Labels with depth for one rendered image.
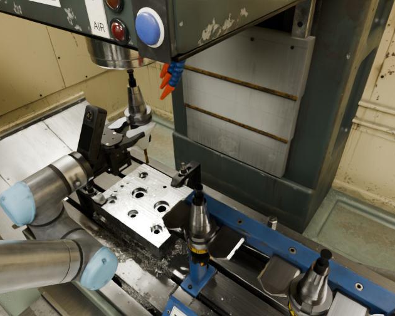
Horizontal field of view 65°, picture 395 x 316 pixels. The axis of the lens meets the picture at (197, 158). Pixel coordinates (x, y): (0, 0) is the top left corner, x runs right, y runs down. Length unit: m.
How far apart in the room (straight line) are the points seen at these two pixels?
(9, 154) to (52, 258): 1.19
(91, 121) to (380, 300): 0.60
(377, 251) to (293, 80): 0.84
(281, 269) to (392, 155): 1.00
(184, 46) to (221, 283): 0.71
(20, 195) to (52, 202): 0.06
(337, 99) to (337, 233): 0.69
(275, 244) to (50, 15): 0.50
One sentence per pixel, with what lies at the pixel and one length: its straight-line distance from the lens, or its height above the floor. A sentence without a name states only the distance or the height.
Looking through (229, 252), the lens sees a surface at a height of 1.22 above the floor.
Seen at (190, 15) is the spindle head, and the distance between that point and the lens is 0.32.
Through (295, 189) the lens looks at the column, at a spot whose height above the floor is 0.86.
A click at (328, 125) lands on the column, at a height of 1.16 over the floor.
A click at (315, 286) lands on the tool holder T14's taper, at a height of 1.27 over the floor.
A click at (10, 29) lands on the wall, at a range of 1.69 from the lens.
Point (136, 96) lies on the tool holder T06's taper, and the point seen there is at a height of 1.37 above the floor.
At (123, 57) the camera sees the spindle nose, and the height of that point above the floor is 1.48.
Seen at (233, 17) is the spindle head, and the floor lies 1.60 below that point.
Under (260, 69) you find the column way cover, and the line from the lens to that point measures 1.02.
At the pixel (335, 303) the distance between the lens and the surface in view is 0.57.
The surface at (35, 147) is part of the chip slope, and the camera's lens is 1.73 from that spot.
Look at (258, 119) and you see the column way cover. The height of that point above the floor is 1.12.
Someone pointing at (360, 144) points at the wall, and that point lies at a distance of 1.49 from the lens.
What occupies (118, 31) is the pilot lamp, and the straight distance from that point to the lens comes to 0.36.
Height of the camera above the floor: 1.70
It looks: 39 degrees down
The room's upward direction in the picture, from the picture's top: 2 degrees counter-clockwise
